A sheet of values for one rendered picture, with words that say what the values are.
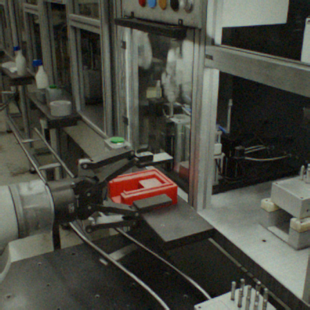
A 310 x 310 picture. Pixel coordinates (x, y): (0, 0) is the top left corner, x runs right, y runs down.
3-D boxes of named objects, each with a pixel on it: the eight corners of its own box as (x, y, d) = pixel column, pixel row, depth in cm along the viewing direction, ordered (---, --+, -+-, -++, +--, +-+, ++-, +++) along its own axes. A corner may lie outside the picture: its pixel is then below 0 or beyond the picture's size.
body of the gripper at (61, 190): (56, 236, 70) (109, 223, 74) (52, 190, 67) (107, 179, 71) (45, 216, 77) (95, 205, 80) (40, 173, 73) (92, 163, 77)
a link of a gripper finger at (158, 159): (131, 162, 78) (131, 158, 78) (165, 156, 81) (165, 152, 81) (138, 168, 76) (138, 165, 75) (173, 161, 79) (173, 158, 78)
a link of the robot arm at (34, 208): (14, 198, 64) (55, 190, 66) (5, 176, 71) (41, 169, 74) (22, 250, 68) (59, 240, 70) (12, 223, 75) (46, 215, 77)
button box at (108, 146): (104, 174, 134) (102, 138, 129) (127, 169, 137) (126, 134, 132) (113, 184, 127) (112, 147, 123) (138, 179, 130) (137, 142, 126)
